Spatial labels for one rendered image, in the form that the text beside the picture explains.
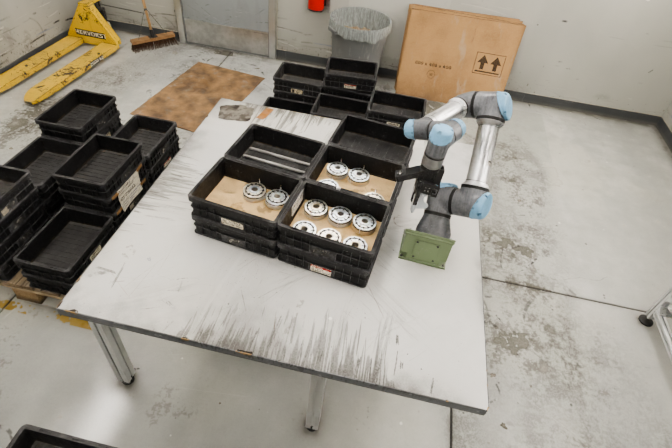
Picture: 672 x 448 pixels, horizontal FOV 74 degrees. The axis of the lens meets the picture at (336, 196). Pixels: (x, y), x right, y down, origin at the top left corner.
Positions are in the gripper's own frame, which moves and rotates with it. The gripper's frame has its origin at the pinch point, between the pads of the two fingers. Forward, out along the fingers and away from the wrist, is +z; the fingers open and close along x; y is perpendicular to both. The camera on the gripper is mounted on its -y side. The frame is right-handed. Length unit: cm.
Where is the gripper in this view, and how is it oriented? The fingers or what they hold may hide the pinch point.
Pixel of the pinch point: (411, 205)
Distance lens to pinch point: 176.7
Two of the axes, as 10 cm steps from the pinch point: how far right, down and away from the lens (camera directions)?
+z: -1.5, 7.6, 6.4
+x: 1.4, -6.2, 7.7
